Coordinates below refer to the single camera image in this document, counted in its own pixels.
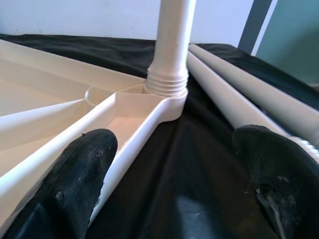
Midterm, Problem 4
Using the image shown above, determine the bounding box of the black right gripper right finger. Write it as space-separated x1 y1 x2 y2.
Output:
231 125 319 239

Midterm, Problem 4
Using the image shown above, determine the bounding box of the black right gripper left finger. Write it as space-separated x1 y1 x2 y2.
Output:
2 128 118 239

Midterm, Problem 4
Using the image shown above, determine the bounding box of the white plastic table top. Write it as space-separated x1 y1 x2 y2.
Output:
0 38 189 224

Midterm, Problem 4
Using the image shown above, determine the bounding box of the white plastic table leg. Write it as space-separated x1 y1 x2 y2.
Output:
186 44 319 165
196 43 319 120
146 0 196 97

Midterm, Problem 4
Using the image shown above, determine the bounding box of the black plastic table cover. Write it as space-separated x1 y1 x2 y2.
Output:
0 33 319 239

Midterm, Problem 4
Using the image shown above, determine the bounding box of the dark grey wall trim strip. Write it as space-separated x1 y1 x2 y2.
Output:
238 0 279 57

